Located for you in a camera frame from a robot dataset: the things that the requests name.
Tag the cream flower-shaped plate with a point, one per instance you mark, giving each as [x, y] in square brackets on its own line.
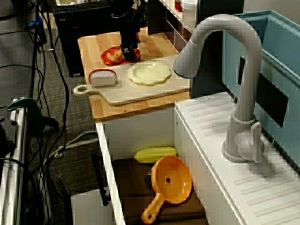
[150, 73]

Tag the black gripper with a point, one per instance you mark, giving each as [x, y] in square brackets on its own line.
[129, 30]

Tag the grey toy faucet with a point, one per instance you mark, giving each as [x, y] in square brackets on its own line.
[252, 70]

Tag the black device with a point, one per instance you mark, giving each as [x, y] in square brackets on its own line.
[5, 140]

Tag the black rectangular panel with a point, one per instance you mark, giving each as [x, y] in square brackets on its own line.
[272, 98]

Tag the red and yellow toy bottle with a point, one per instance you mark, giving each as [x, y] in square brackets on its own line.
[178, 5]

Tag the blue connector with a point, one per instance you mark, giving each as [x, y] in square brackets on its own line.
[35, 22]

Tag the white aluminium frame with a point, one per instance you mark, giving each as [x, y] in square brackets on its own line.
[20, 152]

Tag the pale wooden cutting board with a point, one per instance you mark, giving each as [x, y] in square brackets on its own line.
[140, 93]

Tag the yellow toy corn cob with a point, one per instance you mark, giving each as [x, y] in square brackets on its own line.
[154, 154]

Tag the black upright post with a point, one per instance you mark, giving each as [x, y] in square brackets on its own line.
[215, 58]

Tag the red round plate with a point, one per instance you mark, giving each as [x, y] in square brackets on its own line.
[105, 58]

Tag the green toy can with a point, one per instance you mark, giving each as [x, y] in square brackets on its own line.
[148, 178]

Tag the white toy sink basin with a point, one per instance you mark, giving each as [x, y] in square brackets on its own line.
[199, 131]

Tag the orange toy strainer pan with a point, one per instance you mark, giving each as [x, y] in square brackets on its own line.
[171, 180]

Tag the black equipment box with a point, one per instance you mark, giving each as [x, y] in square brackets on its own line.
[75, 35]

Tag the teal plastic bin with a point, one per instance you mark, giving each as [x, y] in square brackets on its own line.
[281, 47]

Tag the brown toy chicken wing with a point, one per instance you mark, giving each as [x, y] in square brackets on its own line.
[114, 56]

